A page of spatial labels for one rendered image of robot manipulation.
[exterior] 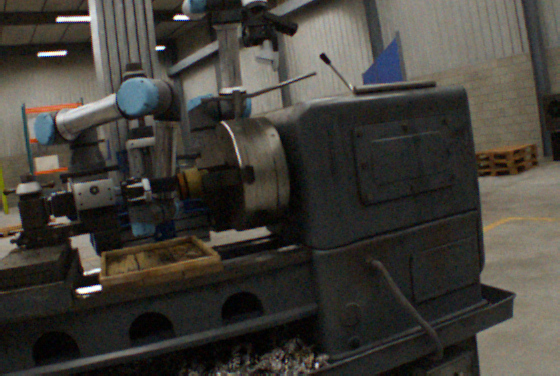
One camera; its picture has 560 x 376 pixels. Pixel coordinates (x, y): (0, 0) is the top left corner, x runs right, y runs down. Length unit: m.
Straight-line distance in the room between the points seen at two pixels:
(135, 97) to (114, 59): 0.64
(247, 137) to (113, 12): 1.10
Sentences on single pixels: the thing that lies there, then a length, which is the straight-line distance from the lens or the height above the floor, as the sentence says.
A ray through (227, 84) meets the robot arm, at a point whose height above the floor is 1.42.
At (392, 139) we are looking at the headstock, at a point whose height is 1.12.
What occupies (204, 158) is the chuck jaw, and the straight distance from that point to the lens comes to 1.35.
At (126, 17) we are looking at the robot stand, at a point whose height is 1.79.
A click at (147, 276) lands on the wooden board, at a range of 1.16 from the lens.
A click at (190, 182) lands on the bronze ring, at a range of 1.28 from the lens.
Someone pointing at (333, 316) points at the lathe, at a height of 0.68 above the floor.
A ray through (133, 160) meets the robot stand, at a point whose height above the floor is 1.17.
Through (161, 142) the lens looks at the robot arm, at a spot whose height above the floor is 1.21.
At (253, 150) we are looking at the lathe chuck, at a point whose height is 1.14.
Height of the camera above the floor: 1.16
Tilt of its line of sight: 3 degrees down
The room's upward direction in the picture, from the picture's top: 8 degrees counter-clockwise
